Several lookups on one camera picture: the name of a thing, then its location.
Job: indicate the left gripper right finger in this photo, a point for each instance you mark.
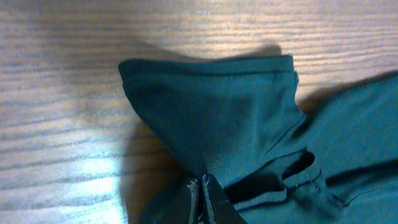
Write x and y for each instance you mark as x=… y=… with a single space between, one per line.
x=217 y=207

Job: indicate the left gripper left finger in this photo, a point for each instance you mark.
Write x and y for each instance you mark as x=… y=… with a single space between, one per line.
x=176 y=204

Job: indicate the black shorts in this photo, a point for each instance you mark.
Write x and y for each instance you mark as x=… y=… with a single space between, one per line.
x=237 y=120

